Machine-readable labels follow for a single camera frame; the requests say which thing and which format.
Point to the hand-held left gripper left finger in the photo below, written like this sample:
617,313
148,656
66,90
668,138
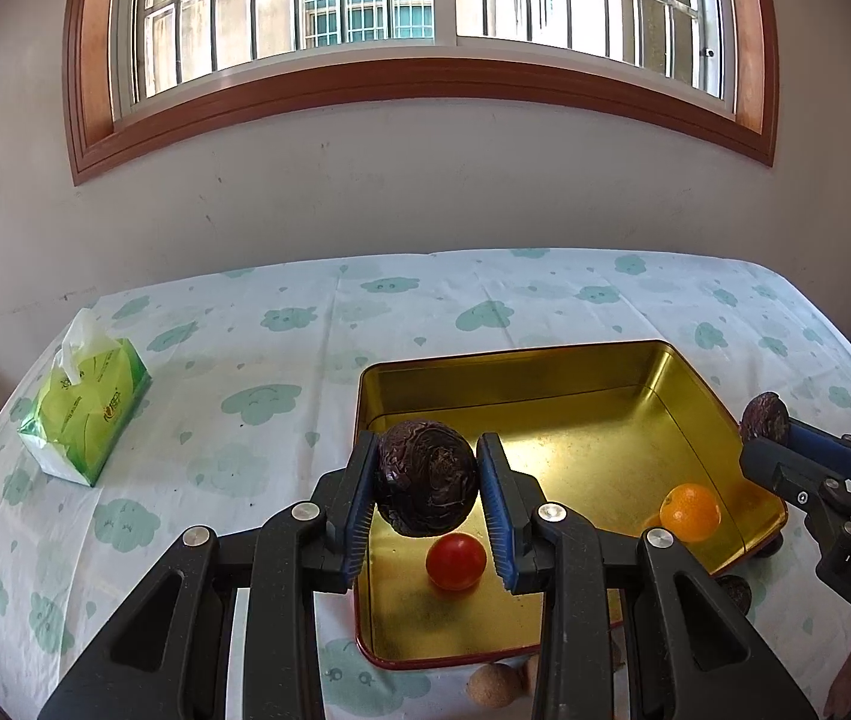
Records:
356,532

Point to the red tomato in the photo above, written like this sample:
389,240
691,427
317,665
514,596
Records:
455,562

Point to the green tissue pack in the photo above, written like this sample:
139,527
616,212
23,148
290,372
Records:
88,409

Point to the dark purple wrinkled passion fruit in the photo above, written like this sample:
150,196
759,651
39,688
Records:
761,416
425,480
736,592

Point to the cloud printed tablecloth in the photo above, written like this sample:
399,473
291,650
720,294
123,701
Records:
230,315

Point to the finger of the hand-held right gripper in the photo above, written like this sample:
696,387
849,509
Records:
822,444
781,474

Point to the small orange tangerine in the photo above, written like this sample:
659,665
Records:
690,512

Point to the gold metal tin tray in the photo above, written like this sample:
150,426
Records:
582,427

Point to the wooden framed barred window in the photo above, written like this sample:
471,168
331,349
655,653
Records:
425,94

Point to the small black round object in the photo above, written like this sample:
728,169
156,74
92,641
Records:
766,544

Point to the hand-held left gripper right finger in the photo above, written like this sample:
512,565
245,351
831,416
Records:
499,532

